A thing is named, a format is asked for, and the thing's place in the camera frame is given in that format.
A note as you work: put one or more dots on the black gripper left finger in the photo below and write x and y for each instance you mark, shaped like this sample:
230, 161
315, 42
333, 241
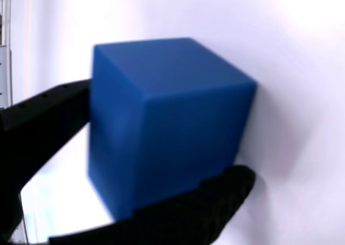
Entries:
32, 137

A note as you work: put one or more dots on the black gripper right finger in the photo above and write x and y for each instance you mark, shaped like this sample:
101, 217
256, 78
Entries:
188, 218

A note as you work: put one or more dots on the blue cube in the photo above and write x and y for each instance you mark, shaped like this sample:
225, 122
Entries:
172, 126

